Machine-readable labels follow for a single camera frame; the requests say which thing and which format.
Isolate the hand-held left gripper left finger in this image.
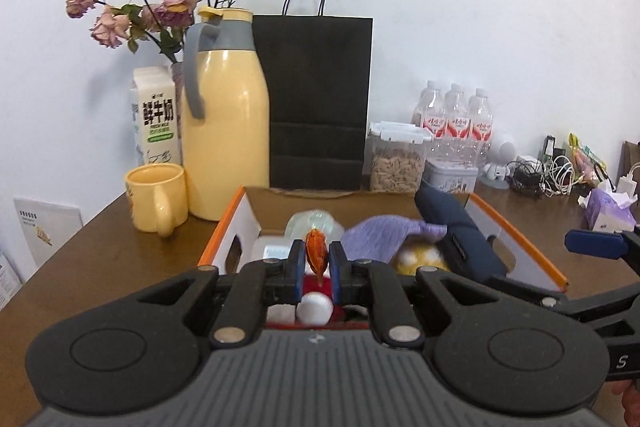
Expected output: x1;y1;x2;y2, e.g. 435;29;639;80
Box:
132;238;308;349

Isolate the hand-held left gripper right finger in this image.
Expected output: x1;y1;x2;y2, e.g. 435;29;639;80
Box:
327;239;506;349

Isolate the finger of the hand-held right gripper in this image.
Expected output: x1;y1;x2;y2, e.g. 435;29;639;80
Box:
487;274;640;325
565;229;640;278

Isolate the red fabric flower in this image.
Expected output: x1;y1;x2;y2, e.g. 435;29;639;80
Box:
302;274;373;320

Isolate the small orange translucent item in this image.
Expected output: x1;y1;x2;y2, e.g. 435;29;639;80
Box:
306;229;330;278

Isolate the small white item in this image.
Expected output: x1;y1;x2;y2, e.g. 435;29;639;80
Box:
267;304;301;325

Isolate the purple knitted cloth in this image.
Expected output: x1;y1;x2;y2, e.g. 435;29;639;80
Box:
341;215;447;260

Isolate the iridescent ball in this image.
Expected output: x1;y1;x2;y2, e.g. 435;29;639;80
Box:
285;209;346;248

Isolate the red cardboard box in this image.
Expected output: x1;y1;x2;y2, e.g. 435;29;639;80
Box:
197;186;570;308

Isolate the yellow plush toy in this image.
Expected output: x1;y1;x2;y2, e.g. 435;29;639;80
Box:
391;239;451;275

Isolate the navy blue pouch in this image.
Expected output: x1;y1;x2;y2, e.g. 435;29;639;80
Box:
415;186;508;280

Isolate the person's right hand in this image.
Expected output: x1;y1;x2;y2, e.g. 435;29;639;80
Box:
611;378;640;427

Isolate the purple tissue pack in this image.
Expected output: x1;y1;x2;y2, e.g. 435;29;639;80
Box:
582;188;638;233

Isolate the white ball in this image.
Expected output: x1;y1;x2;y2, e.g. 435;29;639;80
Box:
297;292;334;325

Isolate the white charger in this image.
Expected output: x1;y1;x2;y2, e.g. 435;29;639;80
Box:
617;162;640;198

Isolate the yellow snack packet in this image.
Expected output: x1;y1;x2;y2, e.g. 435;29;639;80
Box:
567;133;608;182

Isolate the clear container of seeds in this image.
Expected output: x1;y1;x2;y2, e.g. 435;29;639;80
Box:
367;121;433;194

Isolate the white robot figurine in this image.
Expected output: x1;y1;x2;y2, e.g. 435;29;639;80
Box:
482;132;518;188

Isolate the white tin box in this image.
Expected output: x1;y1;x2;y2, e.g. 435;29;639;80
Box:
422;157;481;195

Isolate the yellow thermos jug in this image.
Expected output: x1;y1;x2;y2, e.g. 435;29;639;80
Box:
181;7;271;222

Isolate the clear water bottle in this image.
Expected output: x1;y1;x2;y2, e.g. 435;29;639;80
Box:
442;83;471;158
412;80;446;130
467;88;496;168

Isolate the yellow mug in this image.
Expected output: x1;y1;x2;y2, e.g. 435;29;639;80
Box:
124;164;190;238

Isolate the black paper bag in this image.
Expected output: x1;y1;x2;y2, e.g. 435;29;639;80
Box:
251;0;373;192

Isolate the white milk carton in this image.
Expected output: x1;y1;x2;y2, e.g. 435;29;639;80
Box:
130;66;183;168

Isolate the white leaflet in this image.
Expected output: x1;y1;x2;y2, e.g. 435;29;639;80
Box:
0;249;23;310
12;196;83;268

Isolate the white cable tangle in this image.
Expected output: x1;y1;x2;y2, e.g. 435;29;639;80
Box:
542;154;576;196

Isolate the black cable tangle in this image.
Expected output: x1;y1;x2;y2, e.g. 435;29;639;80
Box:
507;159;546;198

